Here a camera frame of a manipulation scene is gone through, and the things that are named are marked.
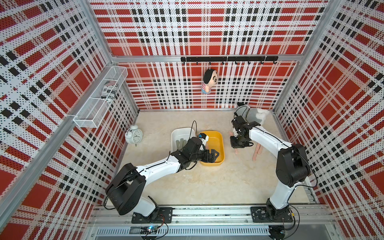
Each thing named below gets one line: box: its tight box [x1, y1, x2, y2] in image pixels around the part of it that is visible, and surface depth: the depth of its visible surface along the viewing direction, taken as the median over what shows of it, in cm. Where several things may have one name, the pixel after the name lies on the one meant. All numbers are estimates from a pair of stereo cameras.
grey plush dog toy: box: [246, 108, 270, 125], surface depth 109 cm
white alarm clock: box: [125, 124, 143, 147], surface depth 98 cm
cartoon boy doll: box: [201, 68, 218, 94], surface depth 94 cm
